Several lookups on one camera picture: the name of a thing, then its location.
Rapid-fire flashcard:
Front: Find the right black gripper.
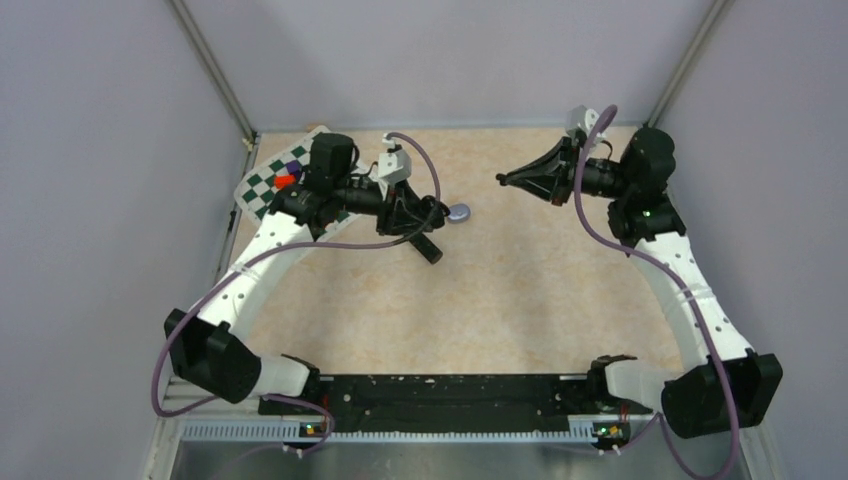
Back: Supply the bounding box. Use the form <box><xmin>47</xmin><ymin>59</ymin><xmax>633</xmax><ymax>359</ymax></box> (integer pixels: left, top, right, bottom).
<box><xmin>505</xmin><ymin>137</ymin><xmax>632</xmax><ymax>208</ymax></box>

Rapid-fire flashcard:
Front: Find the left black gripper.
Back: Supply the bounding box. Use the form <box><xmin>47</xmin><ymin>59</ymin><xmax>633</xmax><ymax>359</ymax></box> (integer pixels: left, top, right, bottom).
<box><xmin>334</xmin><ymin>177</ymin><xmax>434</xmax><ymax>235</ymax></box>

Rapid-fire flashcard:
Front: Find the lavender earbud charging case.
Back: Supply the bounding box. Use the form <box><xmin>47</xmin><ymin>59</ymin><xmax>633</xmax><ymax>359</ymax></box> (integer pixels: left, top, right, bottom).
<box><xmin>447</xmin><ymin>203</ymin><xmax>472</xmax><ymax>224</ymax></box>

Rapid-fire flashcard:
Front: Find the black earbud charging case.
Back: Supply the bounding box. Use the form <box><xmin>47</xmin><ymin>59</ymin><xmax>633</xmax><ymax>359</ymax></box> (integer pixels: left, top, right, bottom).
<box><xmin>421</xmin><ymin>196</ymin><xmax>450</xmax><ymax>223</ymax></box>

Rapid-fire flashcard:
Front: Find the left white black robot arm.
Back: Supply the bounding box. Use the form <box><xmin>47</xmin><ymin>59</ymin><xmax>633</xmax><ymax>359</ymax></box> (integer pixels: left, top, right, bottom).
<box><xmin>157</xmin><ymin>132</ymin><xmax>449</xmax><ymax>414</ymax></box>

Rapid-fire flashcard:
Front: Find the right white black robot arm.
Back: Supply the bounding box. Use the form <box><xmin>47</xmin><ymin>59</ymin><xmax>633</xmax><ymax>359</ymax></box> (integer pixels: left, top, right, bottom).
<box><xmin>496</xmin><ymin>127</ymin><xmax>783</xmax><ymax>439</ymax></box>

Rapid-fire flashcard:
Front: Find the black silver microphone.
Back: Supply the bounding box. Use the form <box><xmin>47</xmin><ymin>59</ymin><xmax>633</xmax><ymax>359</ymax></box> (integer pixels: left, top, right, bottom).
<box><xmin>409</xmin><ymin>234</ymin><xmax>443</xmax><ymax>265</ymax></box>

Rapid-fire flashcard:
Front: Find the red block upper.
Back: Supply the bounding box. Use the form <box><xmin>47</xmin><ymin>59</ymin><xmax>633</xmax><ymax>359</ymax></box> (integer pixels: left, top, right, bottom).
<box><xmin>273</xmin><ymin>174</ymin><xmax>298</xmax><ymax>189</ymax></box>

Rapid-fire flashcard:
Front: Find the green white chessboard mat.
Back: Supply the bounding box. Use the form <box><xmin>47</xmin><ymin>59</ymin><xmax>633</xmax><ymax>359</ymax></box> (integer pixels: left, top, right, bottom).
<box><xmin>233</xmin><ymin>125</ymin><xmax>332</xmax><ymax>227</ymax></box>

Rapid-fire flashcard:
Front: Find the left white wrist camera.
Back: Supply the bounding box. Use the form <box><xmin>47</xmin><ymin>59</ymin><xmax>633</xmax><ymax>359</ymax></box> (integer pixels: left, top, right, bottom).
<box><xmin>377</xmin><ymin>135</ymin><xmax>412</xmax><ymax>187</ymax></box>

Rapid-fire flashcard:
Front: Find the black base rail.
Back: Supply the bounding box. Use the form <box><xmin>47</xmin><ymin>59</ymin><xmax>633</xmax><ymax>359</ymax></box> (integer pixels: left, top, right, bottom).
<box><xmin>258</xmin><ymin>374</ymin><xmax>654</xmax><ymax>437</ymax></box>

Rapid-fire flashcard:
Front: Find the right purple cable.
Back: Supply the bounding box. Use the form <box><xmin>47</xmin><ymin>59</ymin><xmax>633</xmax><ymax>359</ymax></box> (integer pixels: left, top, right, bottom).
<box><xmin>572</xmin><ymin>104</ymin><xmax>742</xmax><ymax>480</ymax></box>

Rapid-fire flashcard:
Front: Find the purple cable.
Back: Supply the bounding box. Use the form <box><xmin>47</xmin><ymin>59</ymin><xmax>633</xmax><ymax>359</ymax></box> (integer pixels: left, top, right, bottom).
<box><xmin>572</xmin><ymin>104</ymin><xmax>742</xmax><ymax>480</ymax></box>
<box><xmin>150</xmin><ymin>132</ymin><xmax>444</xmax><ymax>458</ymax></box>

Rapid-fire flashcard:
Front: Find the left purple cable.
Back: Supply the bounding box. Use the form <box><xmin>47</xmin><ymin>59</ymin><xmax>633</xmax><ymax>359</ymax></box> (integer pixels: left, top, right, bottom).
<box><xmin>150</xmin><ymin>132</ymin><xmax>444</xmax><ymax>458</ymax></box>

